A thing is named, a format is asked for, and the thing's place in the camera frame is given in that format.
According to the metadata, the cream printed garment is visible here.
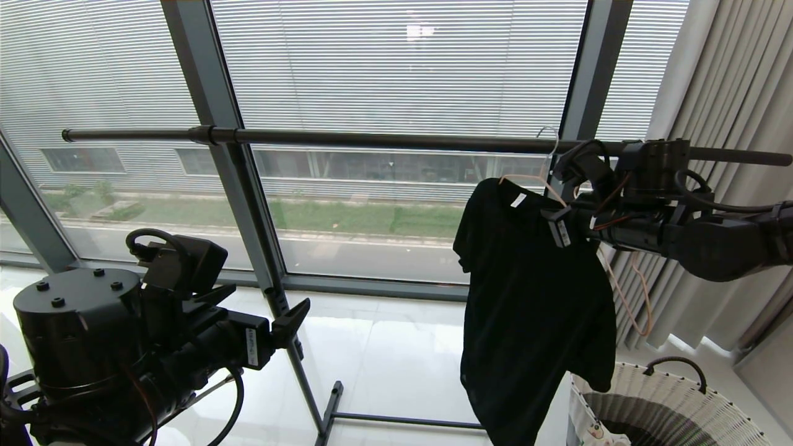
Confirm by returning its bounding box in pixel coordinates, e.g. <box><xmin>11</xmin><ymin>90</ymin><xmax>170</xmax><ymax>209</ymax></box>
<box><xmin>585</xmin><ymin>421</ymin><xmax>633</xmax><ymax>446</ymax></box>

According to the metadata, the beige curtain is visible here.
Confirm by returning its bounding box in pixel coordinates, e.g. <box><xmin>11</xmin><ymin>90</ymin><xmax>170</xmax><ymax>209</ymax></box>
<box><xmin>610</xmin><ymin>0</ymin><xmax>793</xmax><ymax>354</ymax></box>

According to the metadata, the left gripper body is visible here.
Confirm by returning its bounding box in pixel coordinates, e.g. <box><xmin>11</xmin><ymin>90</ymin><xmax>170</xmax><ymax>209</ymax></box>
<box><xmin>185</xmin><ymin>308</ymin><xmax>278</xmax><ymax>386</ymax></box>

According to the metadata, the black garment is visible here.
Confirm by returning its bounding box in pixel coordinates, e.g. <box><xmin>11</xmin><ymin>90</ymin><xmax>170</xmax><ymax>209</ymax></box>
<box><xmin>452</xmin><ymin>178</ymin><xmax>618</xmax><ymax>446</ymax></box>

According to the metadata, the black clothes rack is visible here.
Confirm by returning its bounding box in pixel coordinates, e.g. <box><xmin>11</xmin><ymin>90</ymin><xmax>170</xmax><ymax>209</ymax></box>
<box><xmin>62</xmin><ymin>126</ymin><xmax>793</xmax><ymax>446</ymax></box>

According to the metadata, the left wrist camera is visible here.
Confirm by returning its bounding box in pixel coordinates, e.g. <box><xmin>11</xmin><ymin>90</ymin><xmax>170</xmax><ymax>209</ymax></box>
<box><xmin>127</xmin><ymin>234</ymin><xmax>237</xmax><ymax>305</ymax></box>

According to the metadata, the pink clothes hanger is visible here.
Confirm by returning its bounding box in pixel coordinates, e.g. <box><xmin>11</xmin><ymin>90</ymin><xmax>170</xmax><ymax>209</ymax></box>
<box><xmin>573</xmin><ymin>183</ymin><xmax>654</xmax><ymax>338</ymax></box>
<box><xmin>497</xmin><ymin>126</ymin><xmax>569</xmax><ymax>209</ymax></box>

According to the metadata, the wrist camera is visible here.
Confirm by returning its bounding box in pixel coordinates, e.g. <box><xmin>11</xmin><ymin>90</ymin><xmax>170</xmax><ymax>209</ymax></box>
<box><xmin>127</xmin><ymin>234</ymin><xmax>237</xmax><ymax>305</ymax></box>
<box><xmin>551</xmin><ymin>146</ymin><xmax>618</xmax><ymax>194</ymax></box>

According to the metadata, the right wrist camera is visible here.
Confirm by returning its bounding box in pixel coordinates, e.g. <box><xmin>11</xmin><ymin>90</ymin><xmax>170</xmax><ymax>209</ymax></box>
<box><xmin>551</xmin><ymin>146</ymin><xmax>618</xmax><ymax>194</ymax></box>

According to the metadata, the white laundry basket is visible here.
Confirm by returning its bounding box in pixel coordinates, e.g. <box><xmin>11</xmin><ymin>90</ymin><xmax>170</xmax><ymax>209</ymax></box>
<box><xmin>569</xmin><ymin>356</ymin><xmax>775</xmax><ymax>446</ymax></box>

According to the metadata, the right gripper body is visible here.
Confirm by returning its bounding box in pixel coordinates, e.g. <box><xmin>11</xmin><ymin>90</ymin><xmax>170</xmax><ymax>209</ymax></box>
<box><xmin>541</xmin><ymin>206</ymin><xmax>615</xmax><ymax>250</ymax></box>

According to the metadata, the window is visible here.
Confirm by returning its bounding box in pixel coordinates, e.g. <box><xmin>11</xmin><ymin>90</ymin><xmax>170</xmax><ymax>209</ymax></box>
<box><xmin>0</xmin><ymin>0</ymin><xmax>690</xmax><ymax>303</ymax></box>

